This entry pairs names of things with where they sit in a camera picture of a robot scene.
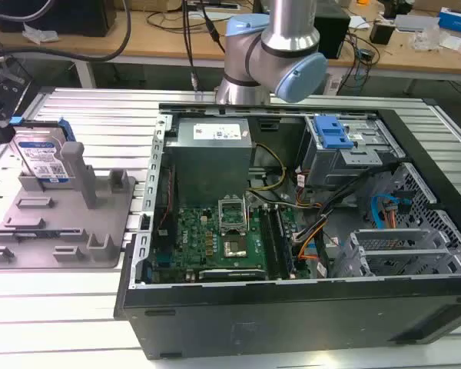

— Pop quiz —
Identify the metal disk bay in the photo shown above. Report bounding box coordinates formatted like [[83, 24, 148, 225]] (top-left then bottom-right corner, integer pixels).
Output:
[[332, 248, 461, 278], [340, 228, 453, 258]]

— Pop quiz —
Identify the hard disk in blue carrier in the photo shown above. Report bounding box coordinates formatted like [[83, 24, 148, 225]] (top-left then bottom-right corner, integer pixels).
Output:
[[9, 118, 76, 185]]

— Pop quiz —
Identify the metal socket cover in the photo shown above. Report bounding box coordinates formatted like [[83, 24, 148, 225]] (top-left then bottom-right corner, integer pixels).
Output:
[[217, 197, 250, 234]]

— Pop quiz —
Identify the grey power supply unit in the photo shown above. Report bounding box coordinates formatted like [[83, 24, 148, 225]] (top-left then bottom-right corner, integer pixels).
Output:
[[164, 117, 253, 208]]

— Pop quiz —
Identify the green motherboard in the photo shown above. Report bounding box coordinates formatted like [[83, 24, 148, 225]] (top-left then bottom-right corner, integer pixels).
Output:
[[149, 204, 297, 281]]

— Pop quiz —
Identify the CPU socket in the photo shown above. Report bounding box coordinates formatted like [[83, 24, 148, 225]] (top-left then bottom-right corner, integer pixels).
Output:
[[221, 234, 250, 259]]

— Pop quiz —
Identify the black RAM slot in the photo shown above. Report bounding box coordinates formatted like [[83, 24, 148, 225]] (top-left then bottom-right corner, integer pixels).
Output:
[[258, 207, 280, 280], [273, 206, 295, 278]]

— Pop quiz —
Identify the black expansion slot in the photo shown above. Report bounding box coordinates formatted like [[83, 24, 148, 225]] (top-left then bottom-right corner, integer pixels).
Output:
[[198, 268, 268, 281]]

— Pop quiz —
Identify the blue plastic drive latch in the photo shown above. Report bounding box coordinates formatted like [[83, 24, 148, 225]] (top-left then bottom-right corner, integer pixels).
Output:
[[313, 115, 354, 151]]

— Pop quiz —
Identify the silver optical drive cage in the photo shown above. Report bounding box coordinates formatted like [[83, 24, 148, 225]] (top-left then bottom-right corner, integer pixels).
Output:
[[297, 114, 406, 188]]

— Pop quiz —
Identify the black open PC case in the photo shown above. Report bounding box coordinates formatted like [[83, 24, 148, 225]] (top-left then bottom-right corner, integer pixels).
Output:
[[113, 101, 461, 361]]

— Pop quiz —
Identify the wooden workbench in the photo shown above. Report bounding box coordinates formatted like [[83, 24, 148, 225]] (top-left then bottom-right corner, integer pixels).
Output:
[[0, 0, 461, 82]]

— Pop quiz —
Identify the grey parts rack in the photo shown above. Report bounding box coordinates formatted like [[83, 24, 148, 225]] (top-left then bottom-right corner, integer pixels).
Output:
[[0, 142, 138, 270]]

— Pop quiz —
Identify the black box on workbench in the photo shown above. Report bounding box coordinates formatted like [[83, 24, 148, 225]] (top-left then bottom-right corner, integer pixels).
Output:
[[313, 6, 351, 60]]

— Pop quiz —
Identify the small black box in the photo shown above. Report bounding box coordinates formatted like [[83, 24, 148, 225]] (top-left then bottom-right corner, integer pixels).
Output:
[[370, 22, 396, 44]]

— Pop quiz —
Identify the black equipment beside table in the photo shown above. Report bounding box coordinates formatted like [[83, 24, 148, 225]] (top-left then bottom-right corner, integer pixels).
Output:
[[0, 38, 34, 165]]

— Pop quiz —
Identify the blue white cardboard box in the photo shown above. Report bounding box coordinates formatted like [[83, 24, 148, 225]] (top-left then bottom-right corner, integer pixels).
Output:
[[437, 6, 461, 32]]

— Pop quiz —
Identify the yellow black power wire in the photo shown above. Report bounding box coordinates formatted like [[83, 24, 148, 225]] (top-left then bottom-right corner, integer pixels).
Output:
[[247, 142, 287, 192]]

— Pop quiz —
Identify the orange wire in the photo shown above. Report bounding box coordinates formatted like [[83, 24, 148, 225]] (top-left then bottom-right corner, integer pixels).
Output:
[[297, 241, 317, 263]]

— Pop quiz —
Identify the thin black cable with plug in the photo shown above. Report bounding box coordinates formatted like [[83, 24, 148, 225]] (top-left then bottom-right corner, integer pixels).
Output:
[[181, 0, 201, 93]]

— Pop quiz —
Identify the light blue SATA wire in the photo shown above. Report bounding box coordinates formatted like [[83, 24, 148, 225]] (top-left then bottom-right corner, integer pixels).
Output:
[[370, 194, 399, 231]]

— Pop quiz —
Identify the thick black cable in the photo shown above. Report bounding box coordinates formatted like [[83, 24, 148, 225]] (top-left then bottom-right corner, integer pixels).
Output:
[[0, 0, 132, 63]]

